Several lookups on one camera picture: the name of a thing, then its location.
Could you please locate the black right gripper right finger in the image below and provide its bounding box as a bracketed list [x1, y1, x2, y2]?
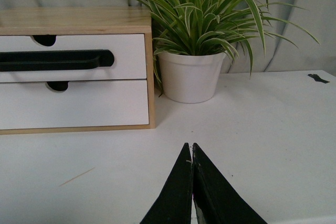
[193, 143, 266, 223]

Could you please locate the green spider plant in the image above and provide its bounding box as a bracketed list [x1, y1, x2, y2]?
[99, 0, 321, 96]

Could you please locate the white drawer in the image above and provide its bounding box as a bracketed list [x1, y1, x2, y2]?
[1, 34, 146, 82]
[1, 80, 149, 130]

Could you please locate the black drawer handle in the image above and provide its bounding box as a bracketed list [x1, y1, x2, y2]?
[1, 49, 114, 72]

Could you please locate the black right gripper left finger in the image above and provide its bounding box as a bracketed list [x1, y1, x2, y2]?
[141, 143, 194, 224]

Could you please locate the wooden drawer cabinet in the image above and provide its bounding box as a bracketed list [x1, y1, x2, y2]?
[1, 7, 155, 134]

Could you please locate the thin wooden stick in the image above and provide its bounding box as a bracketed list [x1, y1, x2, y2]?
[59, 167, 95, 187]

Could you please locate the black tape piece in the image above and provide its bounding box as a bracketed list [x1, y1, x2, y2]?
[308, 73, 329, 83]

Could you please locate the white plant pot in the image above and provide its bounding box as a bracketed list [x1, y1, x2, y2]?
[159, 52, 226, 103]

